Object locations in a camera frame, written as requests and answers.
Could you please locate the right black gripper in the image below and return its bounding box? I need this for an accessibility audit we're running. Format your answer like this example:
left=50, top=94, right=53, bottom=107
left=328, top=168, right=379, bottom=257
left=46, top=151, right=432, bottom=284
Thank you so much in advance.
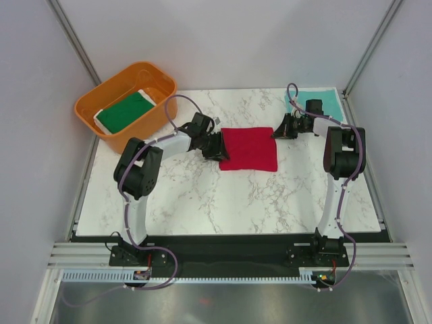
left=271, top=113, right=308, bottom=140

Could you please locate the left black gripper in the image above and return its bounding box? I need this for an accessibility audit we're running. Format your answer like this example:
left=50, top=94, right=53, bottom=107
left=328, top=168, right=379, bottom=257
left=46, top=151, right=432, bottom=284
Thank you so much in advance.
left=198, top=132, right=229, bottom=163

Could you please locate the red t shirt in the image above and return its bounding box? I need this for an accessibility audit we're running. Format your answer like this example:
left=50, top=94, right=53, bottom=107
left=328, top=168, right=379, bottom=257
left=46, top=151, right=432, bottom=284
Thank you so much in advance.
left=219, top=127, right=278, bottom=172

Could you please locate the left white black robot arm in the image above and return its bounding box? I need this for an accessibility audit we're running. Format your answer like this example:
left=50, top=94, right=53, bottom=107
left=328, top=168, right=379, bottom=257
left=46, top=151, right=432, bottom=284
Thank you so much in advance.
left=113, top=112, right=229, bottom=265

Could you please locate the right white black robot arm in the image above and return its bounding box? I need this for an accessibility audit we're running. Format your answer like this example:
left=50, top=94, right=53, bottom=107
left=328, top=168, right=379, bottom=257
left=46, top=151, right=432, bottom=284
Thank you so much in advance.
left=271, top=99, right=366, bottom=240

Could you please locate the teal folded t shirt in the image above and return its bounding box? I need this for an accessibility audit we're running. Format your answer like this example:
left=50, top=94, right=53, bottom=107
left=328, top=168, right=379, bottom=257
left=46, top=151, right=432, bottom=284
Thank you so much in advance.
left=296, top=87, right=345, bottom=122

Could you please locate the orange plastic basket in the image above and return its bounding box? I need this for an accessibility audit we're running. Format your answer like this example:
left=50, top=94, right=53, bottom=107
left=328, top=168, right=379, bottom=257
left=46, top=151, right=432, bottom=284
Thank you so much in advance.
left=74, top=61, right=178, bottom=154

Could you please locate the green folded t shirt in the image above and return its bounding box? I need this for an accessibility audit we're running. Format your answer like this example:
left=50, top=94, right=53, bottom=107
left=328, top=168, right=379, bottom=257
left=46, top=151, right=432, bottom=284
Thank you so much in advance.
left=97, top=91, right=157, bottom=133

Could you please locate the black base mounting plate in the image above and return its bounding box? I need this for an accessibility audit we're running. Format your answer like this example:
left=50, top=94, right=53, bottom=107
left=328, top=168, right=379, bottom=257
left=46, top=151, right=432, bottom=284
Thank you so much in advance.
left=72, top=230, right=390, bottom=277

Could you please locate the white slotted cable duct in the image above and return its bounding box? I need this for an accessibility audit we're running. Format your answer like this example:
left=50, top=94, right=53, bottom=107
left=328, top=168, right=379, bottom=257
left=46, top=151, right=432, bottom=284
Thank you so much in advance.
left=61, top=269, right=316, bottom=284

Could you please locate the right aluminium frame post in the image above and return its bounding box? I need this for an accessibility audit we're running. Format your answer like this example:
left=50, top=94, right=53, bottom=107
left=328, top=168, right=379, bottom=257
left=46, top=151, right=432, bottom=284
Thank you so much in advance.
left=342, top=0, right=404, bottom=100

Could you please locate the aluminium frame post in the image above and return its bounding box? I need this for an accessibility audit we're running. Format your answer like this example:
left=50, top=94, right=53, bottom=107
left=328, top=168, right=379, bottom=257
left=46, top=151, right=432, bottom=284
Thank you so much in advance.
left=342, top=0, right=404, bottom=100
left=47, top=0, right=101, bottom=86

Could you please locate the left aluminium frame post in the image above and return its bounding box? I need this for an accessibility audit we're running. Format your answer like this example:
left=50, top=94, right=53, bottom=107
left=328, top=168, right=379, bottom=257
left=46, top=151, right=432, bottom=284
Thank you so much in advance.
left=47, top=0, right=101, bottom=86

